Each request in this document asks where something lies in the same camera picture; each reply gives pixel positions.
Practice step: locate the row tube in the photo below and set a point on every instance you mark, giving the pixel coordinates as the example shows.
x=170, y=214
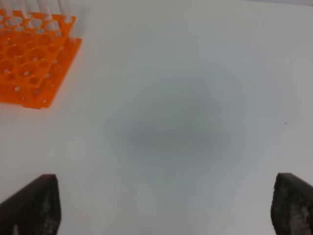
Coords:
x=44, y=9
x=25, y=9
x=6, y=7
x=67, y=18

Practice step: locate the orange test tube rack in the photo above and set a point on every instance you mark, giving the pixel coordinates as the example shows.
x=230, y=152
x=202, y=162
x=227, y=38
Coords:
x=35, y=56

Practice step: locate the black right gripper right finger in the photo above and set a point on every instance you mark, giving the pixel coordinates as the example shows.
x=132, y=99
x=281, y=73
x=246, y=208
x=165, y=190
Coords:
x=292, y=206

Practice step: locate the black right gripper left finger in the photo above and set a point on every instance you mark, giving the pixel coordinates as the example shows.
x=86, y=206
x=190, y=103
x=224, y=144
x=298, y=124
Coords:
x=33, y=210

